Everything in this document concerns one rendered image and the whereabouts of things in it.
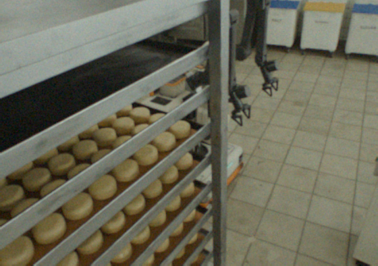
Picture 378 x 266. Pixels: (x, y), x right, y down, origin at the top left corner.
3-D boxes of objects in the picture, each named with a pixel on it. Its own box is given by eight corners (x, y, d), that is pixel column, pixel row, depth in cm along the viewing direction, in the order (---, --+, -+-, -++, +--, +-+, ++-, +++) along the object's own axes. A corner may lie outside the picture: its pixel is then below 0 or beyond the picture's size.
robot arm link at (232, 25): (230, 9, 174) (220, 14, 167) (240, 10, 171) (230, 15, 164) (229, 83, 198) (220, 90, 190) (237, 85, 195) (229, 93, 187)
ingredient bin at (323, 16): (297, 56, 516) (304, 5, 475) (304, 43, 564) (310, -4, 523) (334, 60, 496) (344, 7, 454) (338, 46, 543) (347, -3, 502)
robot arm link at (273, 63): (260, 55, 224) (254, 59, 218) (275, 50, 216) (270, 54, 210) (266, 71, 227) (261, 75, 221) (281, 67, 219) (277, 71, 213)
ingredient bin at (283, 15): (257, 51, 541) (260, 3, 500) (266, 40, 589) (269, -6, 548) (291, 55, 521) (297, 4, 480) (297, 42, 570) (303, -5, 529)
